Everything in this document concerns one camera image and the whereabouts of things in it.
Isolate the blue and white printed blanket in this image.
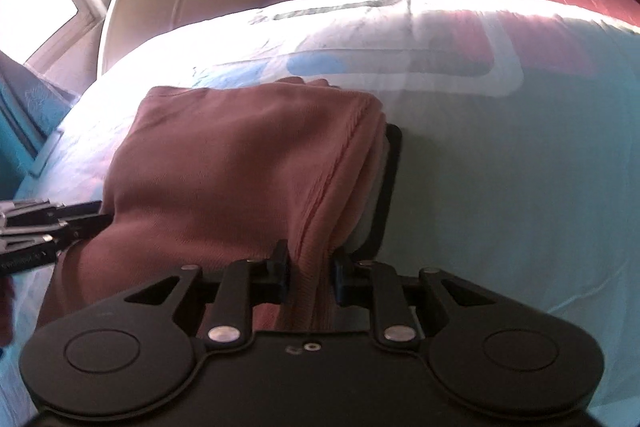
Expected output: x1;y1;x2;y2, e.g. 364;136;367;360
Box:
0;0;640;427

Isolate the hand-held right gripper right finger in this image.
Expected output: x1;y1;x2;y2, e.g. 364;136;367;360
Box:
332;247;496;354

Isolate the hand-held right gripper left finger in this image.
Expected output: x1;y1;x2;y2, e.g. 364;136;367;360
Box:
124;239;291;355

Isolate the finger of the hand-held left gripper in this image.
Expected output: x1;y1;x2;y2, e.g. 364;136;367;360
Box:
44;213;114;254
7;201;104;228

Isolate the pink shirt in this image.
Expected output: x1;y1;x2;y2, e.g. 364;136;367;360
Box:
37;77;388;339

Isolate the teal cloth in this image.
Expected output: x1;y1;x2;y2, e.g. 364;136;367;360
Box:
0;52;78;202

